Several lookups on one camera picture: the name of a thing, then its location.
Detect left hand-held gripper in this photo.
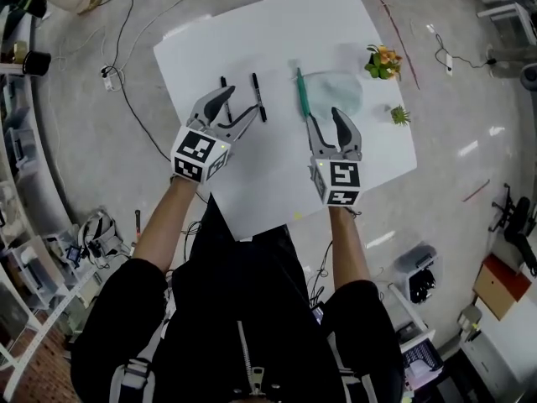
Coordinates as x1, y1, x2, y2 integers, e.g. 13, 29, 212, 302
169, 84, 261, 186

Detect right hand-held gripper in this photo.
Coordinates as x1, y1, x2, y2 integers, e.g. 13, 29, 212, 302
305, 106, 363, 207

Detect black pen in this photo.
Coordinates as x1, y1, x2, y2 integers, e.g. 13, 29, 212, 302
220, 76, 234, 124
251, 72, 269, 123

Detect clear plastic pouch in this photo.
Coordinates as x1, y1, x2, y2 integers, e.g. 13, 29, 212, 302
295, 67, 364, 121

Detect person's left forearm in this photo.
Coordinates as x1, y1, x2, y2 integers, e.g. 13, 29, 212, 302
132, 176, 198, 275

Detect person's right forearm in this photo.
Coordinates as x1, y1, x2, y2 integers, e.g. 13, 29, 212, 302
328, 205, 373, 289

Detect small green potted plant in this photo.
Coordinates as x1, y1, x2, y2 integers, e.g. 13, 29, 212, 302
389, 105, 411, 127

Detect orange flower potted plant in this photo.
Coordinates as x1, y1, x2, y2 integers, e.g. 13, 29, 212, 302
363, 44, 404, 81

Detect red stick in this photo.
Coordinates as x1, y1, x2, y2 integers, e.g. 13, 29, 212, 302
461, 178, 491, 203

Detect clear bin of black items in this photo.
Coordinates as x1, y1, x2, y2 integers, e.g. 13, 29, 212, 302
394, 244, 440, 306

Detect person's black clothing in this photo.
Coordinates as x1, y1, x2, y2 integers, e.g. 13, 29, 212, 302
70, 193, 406, 403

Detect black cylindrical bin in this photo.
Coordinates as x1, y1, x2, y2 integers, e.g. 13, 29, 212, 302
23, 50, 52, 77

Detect black office chair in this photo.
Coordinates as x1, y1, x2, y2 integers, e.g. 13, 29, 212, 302
490, 182, 537, 277

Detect grey swivel chair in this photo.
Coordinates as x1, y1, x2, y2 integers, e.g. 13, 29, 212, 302
519, 63, 537, 92

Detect brown box with red lid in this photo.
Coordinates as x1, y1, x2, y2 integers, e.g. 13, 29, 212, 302
472, 253, 533, 322

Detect purple file tray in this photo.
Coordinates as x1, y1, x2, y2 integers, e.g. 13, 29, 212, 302
401, 337, 445, 379

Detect white cabinet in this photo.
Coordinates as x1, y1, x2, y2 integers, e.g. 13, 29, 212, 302
459, 304, 537, 403

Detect white metal shelving unit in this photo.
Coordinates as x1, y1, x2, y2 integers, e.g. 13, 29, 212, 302
0, 14, 106, 396

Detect black floor cable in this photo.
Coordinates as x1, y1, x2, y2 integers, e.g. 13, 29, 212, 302
111, 67, 174, 164

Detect grey strap harness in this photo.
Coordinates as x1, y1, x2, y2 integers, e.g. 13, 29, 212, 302
77, 211, 127, 268

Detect white desk frame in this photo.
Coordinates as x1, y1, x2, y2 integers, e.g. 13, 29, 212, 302
388, 282, 437, 346

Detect grey shoulder strap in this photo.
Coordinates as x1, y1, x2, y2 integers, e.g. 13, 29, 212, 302
335, 367, 374, 403
109, 357, 156, 403

